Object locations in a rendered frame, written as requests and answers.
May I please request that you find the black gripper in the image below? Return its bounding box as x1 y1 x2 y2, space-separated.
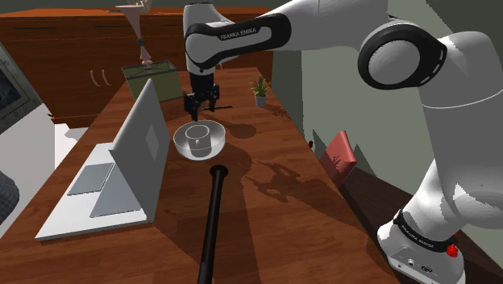
183 72 222 122

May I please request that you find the clear glass bowl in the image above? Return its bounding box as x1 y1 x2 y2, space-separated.
173 119 227 161

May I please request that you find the clear glass cup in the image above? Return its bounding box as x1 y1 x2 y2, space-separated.
185 125 212 157

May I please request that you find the olive green square lampshade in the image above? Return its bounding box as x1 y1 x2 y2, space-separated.
121 60 184 104

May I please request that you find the small potted green plant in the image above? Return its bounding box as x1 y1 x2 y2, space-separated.
249 74 272 108

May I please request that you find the silver open laptop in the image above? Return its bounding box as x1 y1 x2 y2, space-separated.
35 78 171 242

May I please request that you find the tan hourglass-shaped sculpture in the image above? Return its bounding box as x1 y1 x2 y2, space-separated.
115 0 153 71

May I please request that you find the black baseball bat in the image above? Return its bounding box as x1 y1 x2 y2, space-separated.
196 165 229 284

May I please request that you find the brown wooden cabinet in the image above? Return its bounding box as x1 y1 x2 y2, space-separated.
0 6 274 129

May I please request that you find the brown wooden desk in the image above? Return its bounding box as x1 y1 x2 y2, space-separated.
0 66 399 284

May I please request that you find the red flat box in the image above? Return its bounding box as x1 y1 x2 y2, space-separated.
318 130 359 188

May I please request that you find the white counter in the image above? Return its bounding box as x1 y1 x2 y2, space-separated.
0 102 89 238

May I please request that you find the grey framed appliance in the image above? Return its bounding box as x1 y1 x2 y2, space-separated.
0 42 44 136

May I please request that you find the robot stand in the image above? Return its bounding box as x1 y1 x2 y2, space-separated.
339 166 503 284

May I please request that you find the dark grey quilted cushion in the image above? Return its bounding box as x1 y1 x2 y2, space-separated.
0 170 21 226

